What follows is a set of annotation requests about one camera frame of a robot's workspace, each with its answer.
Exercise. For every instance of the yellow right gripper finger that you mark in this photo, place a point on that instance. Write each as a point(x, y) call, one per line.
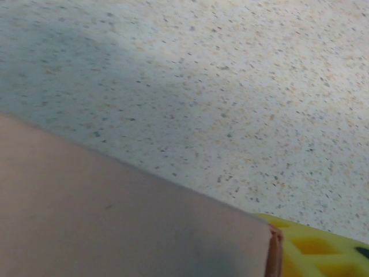
point(317, 254)

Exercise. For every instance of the pink cardboard paper box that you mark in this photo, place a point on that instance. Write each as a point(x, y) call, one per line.
point(115, 216)

